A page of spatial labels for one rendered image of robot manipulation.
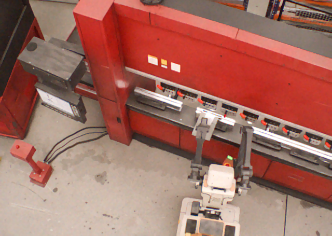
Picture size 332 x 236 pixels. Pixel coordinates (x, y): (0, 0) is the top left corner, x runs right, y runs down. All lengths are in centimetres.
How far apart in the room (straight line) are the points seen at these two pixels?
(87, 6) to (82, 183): 241
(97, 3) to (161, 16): 49
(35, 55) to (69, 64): 31
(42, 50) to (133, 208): 218
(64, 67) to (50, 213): 212
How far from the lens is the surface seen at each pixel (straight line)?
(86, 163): 522
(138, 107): 445
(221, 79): 365
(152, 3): 330
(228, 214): 469
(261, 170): 473
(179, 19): 323
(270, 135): 430
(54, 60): 356
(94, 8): 335
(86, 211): 504
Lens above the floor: 478
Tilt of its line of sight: 62 degrees down
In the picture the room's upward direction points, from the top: 2 degrees counter-clockwise
